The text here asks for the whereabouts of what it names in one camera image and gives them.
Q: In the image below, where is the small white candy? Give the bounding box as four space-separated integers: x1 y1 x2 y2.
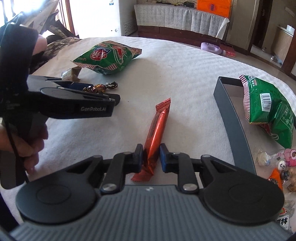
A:
255 151 272 166

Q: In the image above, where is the white tablecloth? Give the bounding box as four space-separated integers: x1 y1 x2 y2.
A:
29 37 295 181

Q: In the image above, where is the kitchen counter cabinet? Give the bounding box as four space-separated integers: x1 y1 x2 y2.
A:
271 26 293 62

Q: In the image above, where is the red floor scale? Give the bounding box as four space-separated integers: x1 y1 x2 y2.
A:
220 43 236 57

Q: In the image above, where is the pink bear snack packet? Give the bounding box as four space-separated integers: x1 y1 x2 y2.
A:
271 149 296 167

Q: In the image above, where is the tv cabinet with white cloth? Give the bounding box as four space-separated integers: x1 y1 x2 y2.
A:
134 4 229 47

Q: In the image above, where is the long orange snack bar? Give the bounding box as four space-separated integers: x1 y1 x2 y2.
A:
131 98 171 182

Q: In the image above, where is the white pot on counter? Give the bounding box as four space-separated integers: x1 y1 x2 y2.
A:
286 25 295 36

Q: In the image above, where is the grey shallow cardboard box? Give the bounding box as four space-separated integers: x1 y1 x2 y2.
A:
213 77 283 174

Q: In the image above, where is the person left hand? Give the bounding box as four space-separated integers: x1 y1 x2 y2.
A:
1 124 48 175

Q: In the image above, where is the orange snack packet in box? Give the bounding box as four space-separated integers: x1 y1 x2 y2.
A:
268 168 283 191

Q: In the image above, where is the watermelon seed snack bag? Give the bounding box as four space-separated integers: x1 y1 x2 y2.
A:
276 200 295 234

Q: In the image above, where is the brown nut snack packet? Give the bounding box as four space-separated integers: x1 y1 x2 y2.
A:
285 166 296 192

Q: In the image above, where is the green chips bag on table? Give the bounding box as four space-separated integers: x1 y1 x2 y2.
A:
72 41 142 75

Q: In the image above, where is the small tan snack packet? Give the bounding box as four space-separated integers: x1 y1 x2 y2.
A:
61 66 82 82

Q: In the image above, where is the green chips bag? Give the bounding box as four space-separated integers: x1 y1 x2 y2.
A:
239 75 295 148
72 41 142 75

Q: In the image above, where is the purple detergent bottle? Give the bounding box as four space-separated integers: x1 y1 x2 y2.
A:
200 42 226 56

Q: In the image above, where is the brown foil candy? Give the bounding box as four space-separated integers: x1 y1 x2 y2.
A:
83 81 118 94

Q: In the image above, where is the orange gift box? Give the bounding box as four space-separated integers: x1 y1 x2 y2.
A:
197 0 232 18

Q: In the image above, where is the white air conditioner unit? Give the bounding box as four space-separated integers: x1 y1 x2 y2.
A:
108 0 137 36

